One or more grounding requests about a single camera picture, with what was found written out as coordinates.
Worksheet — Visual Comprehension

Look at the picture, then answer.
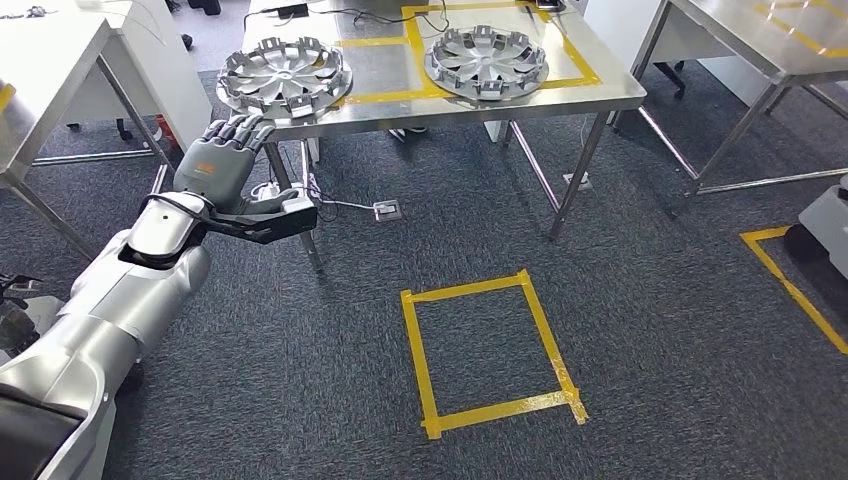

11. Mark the steel frame table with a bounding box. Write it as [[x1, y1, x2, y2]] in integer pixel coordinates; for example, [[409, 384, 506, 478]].
[[612, 0, 848, 221]]

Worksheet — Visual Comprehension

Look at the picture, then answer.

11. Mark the red fire extinguisher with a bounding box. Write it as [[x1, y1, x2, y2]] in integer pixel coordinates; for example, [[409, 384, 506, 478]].
[[154, 113, 181, 151]]

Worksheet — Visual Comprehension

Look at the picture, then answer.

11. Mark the black chair base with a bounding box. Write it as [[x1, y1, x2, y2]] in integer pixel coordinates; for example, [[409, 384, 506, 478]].
[[651, 60, 688, 101]]

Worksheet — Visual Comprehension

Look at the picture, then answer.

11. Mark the steel top workbench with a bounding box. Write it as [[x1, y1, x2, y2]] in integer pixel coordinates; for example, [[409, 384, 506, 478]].
[[239, 0, 648, 274]]

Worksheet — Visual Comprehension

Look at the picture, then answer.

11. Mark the white power strip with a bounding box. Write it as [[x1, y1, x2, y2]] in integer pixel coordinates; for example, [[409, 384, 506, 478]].
[[249, 181, 307, 204]]

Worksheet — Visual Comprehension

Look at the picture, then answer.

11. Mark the grey plastic wheel hubcap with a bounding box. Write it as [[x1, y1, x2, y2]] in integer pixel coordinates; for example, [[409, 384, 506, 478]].
[[423, 25, 550, 103], [216, 36, 354, 121]]

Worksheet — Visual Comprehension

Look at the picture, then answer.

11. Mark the white top steel leg table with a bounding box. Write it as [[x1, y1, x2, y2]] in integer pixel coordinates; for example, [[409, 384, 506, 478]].
[[0, 13, 175, 264]]

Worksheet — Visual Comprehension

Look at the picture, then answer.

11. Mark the white desk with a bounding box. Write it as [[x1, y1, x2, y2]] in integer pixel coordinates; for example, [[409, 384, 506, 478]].
[[59, 0, 214, 155]]

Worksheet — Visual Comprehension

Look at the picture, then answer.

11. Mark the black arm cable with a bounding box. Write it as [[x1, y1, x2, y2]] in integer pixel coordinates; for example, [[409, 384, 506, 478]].
[[140, 192, 221, 231]]

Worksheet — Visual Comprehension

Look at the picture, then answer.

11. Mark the black power cable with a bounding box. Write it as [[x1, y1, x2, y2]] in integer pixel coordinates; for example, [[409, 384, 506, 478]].
[[241, 0, 452, 34]]

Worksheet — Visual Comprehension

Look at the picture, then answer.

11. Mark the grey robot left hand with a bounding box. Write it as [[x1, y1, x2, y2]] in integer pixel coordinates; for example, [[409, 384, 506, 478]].
[[173, 113, 301, 217]]

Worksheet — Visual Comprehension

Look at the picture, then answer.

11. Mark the dark robot torso part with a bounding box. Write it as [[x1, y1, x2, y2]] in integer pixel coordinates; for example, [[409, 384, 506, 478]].
[[0, 273, 66, 364]]

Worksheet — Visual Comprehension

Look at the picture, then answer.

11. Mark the white socket cable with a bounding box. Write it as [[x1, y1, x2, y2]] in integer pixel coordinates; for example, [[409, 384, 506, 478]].
[[311, 188, 376, 212]]

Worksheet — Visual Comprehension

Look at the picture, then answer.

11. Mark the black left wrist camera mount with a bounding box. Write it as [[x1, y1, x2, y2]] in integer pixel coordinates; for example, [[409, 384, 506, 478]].
[[206, 196, 320, 246]]

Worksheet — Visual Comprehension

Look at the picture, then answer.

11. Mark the large yellow tape outline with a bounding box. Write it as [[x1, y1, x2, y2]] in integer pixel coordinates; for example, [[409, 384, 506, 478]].
[[400, 0, 603, 92]]

